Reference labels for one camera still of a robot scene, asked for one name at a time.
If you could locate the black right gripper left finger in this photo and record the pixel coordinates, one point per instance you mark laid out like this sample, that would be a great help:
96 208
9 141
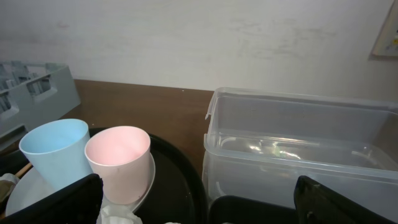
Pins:
79 202

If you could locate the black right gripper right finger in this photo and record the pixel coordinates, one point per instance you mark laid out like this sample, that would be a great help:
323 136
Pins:
315 203

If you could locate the white tissue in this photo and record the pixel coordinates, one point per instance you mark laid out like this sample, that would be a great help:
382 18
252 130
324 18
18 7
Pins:
117 214

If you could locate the light blue plastic cup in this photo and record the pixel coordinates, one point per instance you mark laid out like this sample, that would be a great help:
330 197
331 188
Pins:
57 151

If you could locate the pink plastic cup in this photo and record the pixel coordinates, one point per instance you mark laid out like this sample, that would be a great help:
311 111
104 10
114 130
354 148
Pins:
121 157

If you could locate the wooden chopstick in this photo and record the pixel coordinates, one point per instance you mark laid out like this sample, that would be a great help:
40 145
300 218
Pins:
24 170

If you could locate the grey dishwasher rack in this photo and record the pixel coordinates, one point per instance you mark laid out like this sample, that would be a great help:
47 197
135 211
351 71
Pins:
33 94

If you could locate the white round plate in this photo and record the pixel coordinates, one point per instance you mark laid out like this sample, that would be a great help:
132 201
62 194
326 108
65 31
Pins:
33 188

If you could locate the clear plastic bin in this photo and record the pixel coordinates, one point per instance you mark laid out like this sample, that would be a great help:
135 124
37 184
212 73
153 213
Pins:
258 144

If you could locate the black rectangular tray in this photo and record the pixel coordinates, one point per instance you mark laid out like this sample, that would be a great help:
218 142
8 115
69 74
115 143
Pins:
238 210

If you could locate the round black tray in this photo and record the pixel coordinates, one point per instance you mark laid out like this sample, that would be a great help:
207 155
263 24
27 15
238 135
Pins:
177 194

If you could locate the poster on wall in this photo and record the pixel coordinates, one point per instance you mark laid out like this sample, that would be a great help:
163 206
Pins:
386 44

